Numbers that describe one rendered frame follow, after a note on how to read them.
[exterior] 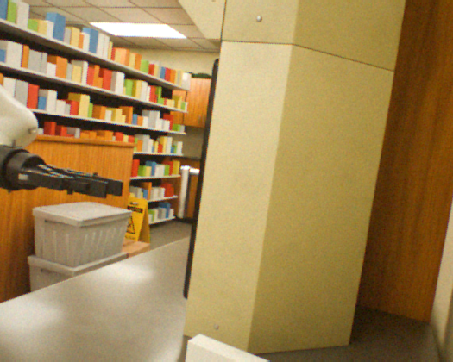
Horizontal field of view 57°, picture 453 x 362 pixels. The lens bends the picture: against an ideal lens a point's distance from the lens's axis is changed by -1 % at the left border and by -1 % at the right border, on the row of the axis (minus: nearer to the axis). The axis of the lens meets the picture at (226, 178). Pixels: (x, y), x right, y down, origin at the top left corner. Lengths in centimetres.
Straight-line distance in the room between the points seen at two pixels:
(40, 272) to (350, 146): 264
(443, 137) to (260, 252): 50
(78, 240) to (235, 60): 234
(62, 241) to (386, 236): 231
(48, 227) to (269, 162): 248
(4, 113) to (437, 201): 97
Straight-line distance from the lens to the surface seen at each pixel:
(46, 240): 305
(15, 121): 109
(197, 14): 71
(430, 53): 101
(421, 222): 98
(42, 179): 85
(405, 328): 96
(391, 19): 77
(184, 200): 73
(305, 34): 66
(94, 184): 81
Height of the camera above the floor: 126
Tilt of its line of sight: 5 degrees down
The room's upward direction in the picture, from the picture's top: 8 degrees clockwise
